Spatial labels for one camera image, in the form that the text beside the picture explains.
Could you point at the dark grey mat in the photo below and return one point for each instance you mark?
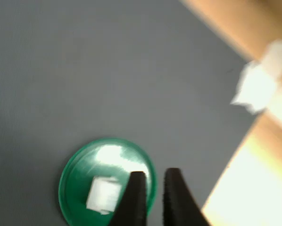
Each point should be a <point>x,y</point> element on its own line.
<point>84,70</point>

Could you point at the white tape cross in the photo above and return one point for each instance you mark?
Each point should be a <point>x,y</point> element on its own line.
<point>256,89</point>

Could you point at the round green lid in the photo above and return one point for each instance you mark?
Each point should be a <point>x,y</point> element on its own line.
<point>84,164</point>

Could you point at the small white plastic terminal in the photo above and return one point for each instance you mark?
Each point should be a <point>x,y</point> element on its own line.
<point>103,195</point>

